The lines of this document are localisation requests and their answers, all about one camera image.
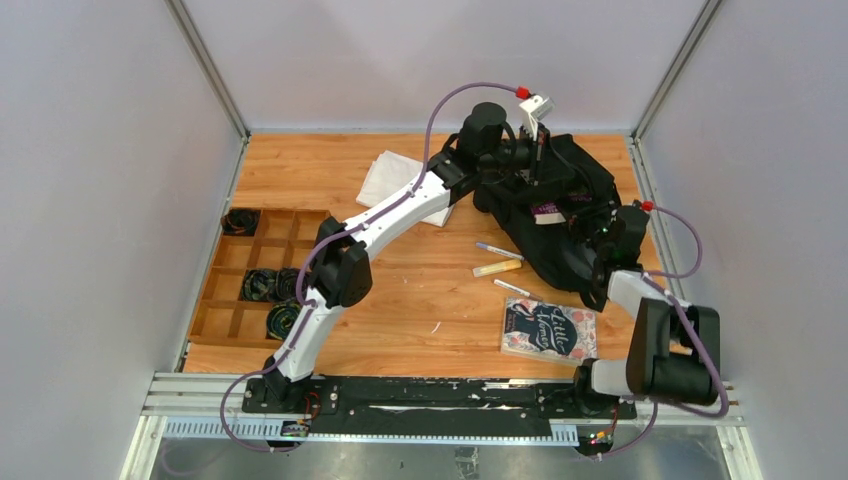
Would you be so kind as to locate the folded white cloth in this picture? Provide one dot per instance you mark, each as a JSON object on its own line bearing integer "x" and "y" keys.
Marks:
{"x": 384, "y": 192}

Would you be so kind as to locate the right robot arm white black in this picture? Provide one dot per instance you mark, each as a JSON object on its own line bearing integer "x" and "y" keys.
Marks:
{"x": 674, "y": 353}

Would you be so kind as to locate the wooden compartment tray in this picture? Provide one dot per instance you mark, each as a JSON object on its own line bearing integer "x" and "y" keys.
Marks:
{"x": 248, "y": 295}

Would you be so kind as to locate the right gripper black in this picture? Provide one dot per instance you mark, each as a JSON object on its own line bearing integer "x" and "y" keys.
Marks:
{"x": 612, "y": 210}

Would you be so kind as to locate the lilac capped white marker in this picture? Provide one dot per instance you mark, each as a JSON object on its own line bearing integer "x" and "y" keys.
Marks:
{"x": 500, "y": 251}

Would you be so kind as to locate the Little Women book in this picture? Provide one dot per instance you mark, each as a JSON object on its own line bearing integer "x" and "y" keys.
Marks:
{"x": 548, "y": 332}

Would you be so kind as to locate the brown capped white marker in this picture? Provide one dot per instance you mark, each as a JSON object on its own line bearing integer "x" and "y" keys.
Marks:
{"x": 517, "y": 290}

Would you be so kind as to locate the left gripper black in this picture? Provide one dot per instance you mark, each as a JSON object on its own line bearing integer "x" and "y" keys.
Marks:
{"x": 539, "y": 168}

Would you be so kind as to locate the black student backpack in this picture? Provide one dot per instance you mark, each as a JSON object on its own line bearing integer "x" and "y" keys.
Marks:
{"x": 548, "y": 249}

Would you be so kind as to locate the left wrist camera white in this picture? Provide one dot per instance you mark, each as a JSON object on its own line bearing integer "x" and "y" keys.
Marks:
{"x": 534, "y": 109}

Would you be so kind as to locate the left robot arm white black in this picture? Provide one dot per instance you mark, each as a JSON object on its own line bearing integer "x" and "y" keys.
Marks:
{"x": 337, "y": 273}

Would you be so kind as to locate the yellow glue stick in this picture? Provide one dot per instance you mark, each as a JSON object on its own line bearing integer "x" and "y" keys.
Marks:
{"x": 496, "y": 268}

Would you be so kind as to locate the purple treehouse book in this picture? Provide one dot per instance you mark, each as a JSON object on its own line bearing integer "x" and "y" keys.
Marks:
{"x": 560, "y": 210}

